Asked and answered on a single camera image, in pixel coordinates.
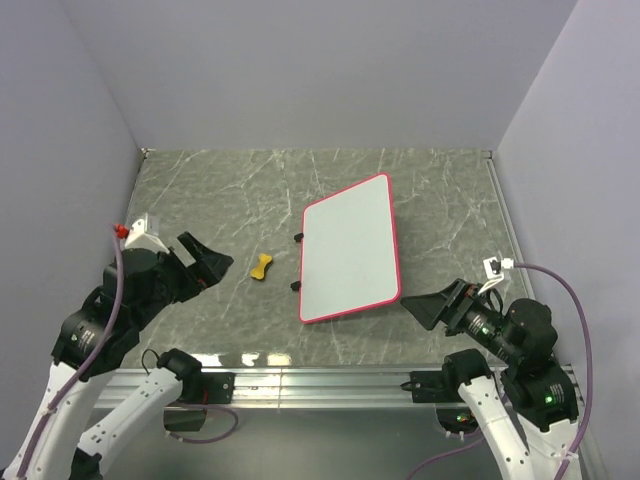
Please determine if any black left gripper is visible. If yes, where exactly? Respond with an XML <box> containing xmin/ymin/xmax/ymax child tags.
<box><xmin>134</xmin><ymin>230</ymin><xmax>233</xmax><ymax>327</ymax></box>

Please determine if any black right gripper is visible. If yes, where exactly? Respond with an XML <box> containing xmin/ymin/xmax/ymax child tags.
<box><xmin>400</xmin><ymin>273</ymin><xmax>520</xmax><ymax>361</ymax></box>

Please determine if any yellow black bone eraser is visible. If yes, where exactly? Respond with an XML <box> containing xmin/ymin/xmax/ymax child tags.
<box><xmin>250</xmin><ymin>253</ymin><xmax>273</xmax><ymax>281</ymax></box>

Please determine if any pink framed whiteboard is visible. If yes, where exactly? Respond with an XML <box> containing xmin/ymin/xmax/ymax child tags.
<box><xmin>298</xmin><ymin>172</ymin><xmax>402</xmax><ymax>324</ymax></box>

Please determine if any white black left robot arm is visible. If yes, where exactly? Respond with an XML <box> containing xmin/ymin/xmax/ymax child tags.
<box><xmin>1</xmin><ymin>227</ymin><xmax>234</xmax><ymax>479</ymax></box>

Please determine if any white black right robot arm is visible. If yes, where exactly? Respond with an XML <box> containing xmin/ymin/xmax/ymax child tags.
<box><xmin>401</xmin><ymin>279</ymin><xmax>582</xmax><ymax>479</ymax></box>

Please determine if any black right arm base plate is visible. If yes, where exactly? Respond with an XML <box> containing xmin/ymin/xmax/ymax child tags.
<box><xmin>400</xmin><ymin>369</ymin><xmax>470</xmax><ymax>404</ymax></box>

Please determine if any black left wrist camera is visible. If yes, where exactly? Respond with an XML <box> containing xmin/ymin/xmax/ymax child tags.
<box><xmin>123</xmin><ymin>213</ymin><xmax>169</xmax><ymax>253</ymax></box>

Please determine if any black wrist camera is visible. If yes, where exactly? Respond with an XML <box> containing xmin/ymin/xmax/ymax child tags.
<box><xmin>123</xmin><ymin>213</ymin><xmax>169</xmax><ymax>253</ymax></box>
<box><xmin>501</xmin><ymin>298</ymin><xmax>558</xmax><ymax>370</ymax></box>

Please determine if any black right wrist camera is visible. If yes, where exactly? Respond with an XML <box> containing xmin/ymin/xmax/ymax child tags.
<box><xmin>501</xmin><ymin>298</ymin><xmax>558</xmax><ymax>370</ymax></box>

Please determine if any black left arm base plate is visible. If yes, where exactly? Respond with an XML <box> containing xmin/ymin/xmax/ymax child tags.
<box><xmin>178</xmin><ymin>371</ymin><xmax>236</xmax><ymax>405</ymax></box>

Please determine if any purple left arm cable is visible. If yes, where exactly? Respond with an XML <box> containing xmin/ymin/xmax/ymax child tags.
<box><xmin>14</xmin><ymin>237</ymin><xmax>239</xmax><ymax>480</ymax></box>

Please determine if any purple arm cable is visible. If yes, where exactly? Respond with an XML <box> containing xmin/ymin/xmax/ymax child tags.
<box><xmin>407</xmin><ymin>262</ymin><xmax>595</xmax><ymax>480</ymax></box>
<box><xmin>14</xmin><ymin>237</ymin><xmax>239</xmax><ymax>480</ymax></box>

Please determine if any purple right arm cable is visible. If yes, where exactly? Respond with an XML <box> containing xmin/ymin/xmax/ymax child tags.
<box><xmin>407</xmin><ymin>262</ymin><xmax>595</xmax><ymax>480</ymax></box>

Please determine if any aluminium mounting rail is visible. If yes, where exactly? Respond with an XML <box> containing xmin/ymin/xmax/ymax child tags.
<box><xmin>94</xmin><ymin>364</ymin><xmax>586</xmax><ymax>411</ymax></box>

